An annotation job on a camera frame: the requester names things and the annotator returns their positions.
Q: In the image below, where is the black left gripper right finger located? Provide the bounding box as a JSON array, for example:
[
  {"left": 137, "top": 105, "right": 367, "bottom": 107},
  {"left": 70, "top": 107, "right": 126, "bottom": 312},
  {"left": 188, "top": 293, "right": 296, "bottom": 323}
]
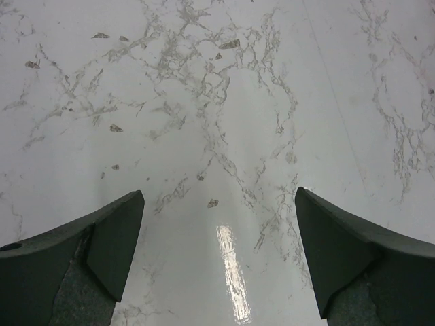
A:
[{"left": 295, "top": 187, "right": 434, "bottom": 325}]

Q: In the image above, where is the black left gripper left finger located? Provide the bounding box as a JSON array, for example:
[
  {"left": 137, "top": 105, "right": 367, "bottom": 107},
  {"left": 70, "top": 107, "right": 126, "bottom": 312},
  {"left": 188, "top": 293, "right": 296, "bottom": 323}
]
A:
[{"left": 1, "top": 191, "right": 145, "bottom": 325}]

